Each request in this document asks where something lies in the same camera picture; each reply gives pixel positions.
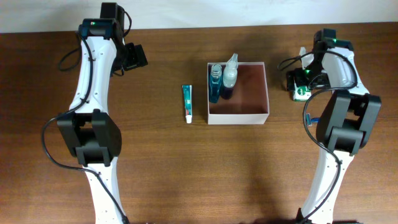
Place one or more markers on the green soap box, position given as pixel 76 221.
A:
pixel 301 93

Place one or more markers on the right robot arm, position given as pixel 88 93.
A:
pixel 346 123

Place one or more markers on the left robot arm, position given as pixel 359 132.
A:
pixel 90 135

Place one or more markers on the white square cardboard box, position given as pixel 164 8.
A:
pixel 249 103

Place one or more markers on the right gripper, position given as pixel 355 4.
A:
pixel 292 81

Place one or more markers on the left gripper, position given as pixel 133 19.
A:
pixel 137 56

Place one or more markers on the clear spray bottle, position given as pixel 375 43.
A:
pixel 230 74

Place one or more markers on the blue disposable razor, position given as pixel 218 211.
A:
pixel 310 120

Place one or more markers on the green toothpaste tube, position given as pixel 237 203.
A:
pixel 187 96

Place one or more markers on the teal mouthwash bottle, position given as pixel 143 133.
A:
pixel 215 82

